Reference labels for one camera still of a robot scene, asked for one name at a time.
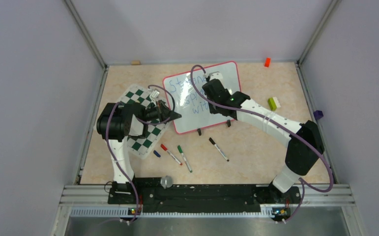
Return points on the pink framed whiteboard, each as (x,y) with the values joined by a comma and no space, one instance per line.
(193,109)

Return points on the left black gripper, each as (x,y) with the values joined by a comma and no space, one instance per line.
(163,112)

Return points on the purple toy block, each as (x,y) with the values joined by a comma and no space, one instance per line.
(318,114)

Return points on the orange toy block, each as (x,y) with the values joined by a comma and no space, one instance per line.
(267,62)

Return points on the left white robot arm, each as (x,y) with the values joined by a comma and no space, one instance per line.
(118,122)

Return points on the green marker pen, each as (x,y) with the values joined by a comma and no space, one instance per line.
(184,158)

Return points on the black whiteboard stand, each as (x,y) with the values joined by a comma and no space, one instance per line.
(214,127)

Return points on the black marker pen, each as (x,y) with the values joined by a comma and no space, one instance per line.
(218,148)

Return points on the small wooden block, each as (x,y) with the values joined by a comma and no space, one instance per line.
(135,62)

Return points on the grey mesh ball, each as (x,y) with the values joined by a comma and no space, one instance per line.
(166,182)

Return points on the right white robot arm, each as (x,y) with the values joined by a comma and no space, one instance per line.
(302,140)

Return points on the green white toy brick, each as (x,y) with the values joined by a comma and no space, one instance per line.
(274,103)

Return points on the blue marker cap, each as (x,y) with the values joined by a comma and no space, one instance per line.
(157,154)

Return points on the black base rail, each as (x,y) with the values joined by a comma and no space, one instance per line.
(199,198)

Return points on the red marker pen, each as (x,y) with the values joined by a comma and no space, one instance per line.
(171,154)

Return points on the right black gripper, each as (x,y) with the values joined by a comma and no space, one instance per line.
(213,109)

